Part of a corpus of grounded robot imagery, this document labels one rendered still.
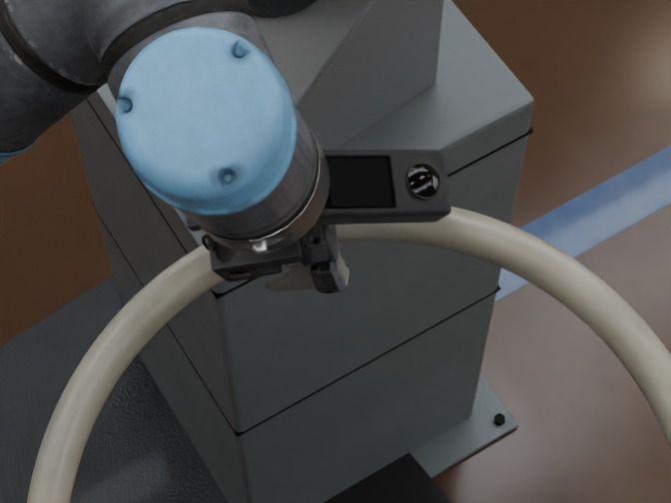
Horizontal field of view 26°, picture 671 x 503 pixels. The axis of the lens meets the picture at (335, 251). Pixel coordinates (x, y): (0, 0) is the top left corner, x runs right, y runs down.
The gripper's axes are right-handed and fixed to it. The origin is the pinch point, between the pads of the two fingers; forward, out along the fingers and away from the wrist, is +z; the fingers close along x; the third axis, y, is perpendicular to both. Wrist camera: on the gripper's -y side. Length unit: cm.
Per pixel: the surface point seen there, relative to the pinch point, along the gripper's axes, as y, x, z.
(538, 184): -19, -35, 139
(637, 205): -35, -29, 140
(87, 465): 56, 5, 110
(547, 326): -17, -9, 130
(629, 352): -19.4, 12.4, -8.3
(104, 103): 28, -27, 37
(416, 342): 1, -3, 82
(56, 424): 20.6, 11.7, -8.4
